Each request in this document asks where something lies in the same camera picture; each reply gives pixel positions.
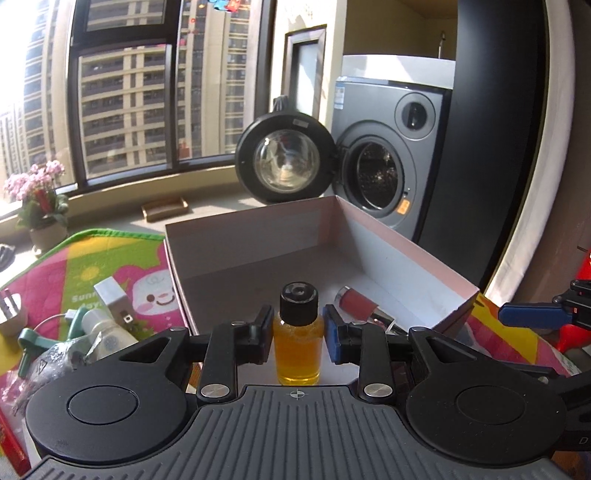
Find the red lipstick tube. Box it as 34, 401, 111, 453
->
335, 285, 407, 335

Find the yellow oil bottle black cap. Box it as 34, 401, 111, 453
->
273, 281, 325, 386

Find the red lighter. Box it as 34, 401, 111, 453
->
1, 405, 31, 476

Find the white cream tube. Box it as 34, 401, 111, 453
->
81, 308, 137, 362

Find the clear plastic bag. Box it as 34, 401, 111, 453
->
10, 333, 105, 417

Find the green plastic clip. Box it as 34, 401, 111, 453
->
17, 307, 89, 379

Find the white square charger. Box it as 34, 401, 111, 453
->
93, 277, 134, 327

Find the white power plug adapter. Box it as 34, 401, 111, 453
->
0, 289, 28, 337

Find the colourful cartoon play mat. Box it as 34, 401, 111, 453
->
6, 229, 578, 375

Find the pink cardboard box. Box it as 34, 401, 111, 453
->
165, 196, 478, 333

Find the pink flower pot plant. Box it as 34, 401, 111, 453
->
3, 158, 69, 255

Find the grey washing machine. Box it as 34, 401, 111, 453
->
332, 54, 456, 241

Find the washing machine round door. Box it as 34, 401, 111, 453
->
235, 111, 338, 204

